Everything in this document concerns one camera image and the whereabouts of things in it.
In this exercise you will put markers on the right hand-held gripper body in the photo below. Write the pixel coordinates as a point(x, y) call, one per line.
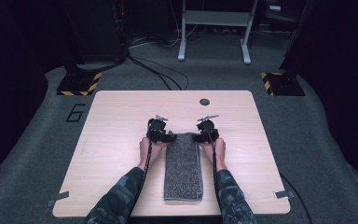
point(209, 132)

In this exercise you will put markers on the dark box with white label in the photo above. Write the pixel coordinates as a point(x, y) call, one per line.
point(276, 9)

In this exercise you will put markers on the grey tape strip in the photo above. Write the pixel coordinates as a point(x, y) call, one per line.
point(57, 199)
point(283, 194)

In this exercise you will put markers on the person's left hand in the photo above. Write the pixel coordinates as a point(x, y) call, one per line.
point(145, 154)

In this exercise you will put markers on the white metal stand frame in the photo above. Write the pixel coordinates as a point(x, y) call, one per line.
point(217, 18)

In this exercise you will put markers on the person's right hand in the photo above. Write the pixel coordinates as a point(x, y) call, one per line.
point(220, 155)

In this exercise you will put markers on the black cabinet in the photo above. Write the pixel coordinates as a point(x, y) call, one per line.
point(96, 28)

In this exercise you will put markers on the grey towel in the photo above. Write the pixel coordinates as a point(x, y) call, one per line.
point(183, 168)

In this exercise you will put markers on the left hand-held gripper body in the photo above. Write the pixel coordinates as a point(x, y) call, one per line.
point(156, 132)

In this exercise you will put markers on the black striped stand base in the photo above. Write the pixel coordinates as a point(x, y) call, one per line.
point(79, 84)
point(284, 84)

